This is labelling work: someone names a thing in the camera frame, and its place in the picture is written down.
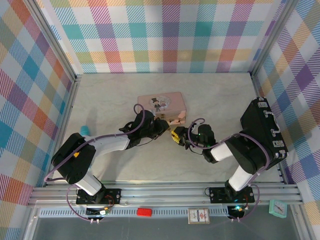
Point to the pink tin box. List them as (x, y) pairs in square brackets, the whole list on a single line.
[(165, 105)]

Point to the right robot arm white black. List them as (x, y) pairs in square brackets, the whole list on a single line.
[(222, 151)]

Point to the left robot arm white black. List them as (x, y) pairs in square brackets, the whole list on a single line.
[(112, 143)]

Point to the black hard case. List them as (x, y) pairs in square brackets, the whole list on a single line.
[(260, 117)]

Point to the teal plastic cylinder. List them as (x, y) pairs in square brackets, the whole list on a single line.
[(85, 130)]

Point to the small framed card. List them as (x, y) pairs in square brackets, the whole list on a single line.
[(199, 215)]

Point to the red plastic block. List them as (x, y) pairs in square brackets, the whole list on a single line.
[(144, 212)]

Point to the teal alarm clock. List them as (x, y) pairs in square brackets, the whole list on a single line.
[(277, 208)]

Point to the aluminium mounting rail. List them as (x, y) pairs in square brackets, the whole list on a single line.
[(162, 193)]

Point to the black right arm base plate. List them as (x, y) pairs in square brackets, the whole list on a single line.
[(217, 195)]

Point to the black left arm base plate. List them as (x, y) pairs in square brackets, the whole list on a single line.
[(112, 196)]

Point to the aluminium frame post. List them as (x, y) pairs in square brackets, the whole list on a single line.
[(53, 42), (272, 37)]

